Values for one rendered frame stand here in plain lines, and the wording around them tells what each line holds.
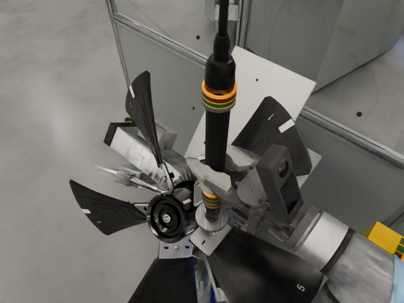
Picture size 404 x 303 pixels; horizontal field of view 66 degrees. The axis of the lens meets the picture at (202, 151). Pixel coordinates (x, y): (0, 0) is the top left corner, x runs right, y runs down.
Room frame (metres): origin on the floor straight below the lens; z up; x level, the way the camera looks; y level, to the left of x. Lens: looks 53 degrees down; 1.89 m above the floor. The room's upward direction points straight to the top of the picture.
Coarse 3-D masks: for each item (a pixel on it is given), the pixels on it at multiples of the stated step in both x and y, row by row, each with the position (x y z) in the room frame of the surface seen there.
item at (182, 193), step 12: (192, 180) 0.43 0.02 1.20; (168, 192) 0.36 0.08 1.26; (180, 192) 0.37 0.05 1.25; (192, 192) 0.38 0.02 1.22; (156, 204) 0.35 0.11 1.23; (168, 204) 0.34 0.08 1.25; (180, 204) 0.33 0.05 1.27; (192, 204) 0.34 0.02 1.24; (156, 216) 0.32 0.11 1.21; (180, 216) 0.31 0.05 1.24; (192, 216) 0.31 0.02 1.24; (156, 228) 0.30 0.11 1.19; (168, 228) 0.30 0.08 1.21; (180, 228) 0.29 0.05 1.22; (192, 228) 0.30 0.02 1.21; (168, 240) 0.27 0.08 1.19
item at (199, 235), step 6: (198, 228) 0.30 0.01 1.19; (228, 228) 0.31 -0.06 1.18; (192, 234) 0.29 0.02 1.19; (198, 234) 0.29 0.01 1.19; (204, 234) 0.29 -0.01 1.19; (216, 234) 0.29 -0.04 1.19; (222, 234) 0.29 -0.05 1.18; (192, 240) 0.27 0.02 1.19; (198, 240) 0.28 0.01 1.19; (210, 240) 0.28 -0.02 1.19; (216, 240) 0.28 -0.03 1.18; (198, 246) 0.26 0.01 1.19; (204, 246) 0.26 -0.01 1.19; (210, 246) 0.26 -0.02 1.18; (216, 246) 0.26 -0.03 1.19; (204, 252) 0.25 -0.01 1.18; (210, 252) 0.25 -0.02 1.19
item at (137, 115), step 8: (144, 72) 0.59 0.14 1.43; (136, 80) 0.61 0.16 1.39; (144, 80) 0.58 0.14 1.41; (136, 88) 0.60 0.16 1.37; (144, 88) 0.57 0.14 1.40; (128, 96) 0.63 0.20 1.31; (136, 96) 0.59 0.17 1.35; (144, 96) 0.56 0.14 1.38; (128, 104) 0.63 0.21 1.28; (136, 104) 0.58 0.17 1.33; (144, 104) 0.55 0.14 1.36; (128, 112) 0.64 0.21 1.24; (136, 112) 0.58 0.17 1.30; (144, 112) 0.54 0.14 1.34; (152, 112) 0.51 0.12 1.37; (136, 120) 0.59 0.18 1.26; (144, 120) 0.53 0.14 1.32; (152, 120) 0.50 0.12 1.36; (144, 128) 0.53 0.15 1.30; (152, 128) 0.50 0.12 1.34; (144, 136) 0.55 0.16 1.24; (152, 136) 0.49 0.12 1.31; (152, 144) 0.48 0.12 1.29; (160, 152) 0.45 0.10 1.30; (160, 160) 0.44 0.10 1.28
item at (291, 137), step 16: (256, 112) 0.51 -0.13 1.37; (288, 112) 0.46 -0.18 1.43; (256, 128) 0.46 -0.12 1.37; (272, 128) 0.44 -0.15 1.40; (240, 144) 0.45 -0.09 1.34; (256, 144) 0.42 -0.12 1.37; (272, 144) 0.40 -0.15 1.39; (288, 144) 0.38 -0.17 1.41; (304, 144) 0.37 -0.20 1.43; (304, 160) 0.34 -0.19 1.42; (240, 176) 0.36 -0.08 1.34
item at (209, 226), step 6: (222, 204) 0.32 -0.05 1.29; (198, 210) 0.30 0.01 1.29; (222, 210) 0.30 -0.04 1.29; (198, 216) 0.29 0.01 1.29; (204, 216) 0.29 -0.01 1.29; (222, 216) 0.29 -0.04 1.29; (198, 222) 0.27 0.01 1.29; (204, 222) 0.27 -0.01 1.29; (210, 222) 0.27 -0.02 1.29; (216, 222) 0.27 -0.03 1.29; (222, 222) 0.27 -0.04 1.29; (204, 228) 0.26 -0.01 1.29; (210, 228) 0.26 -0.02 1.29; (216, 228) 0.26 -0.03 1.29; (222, 228) 0.27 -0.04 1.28
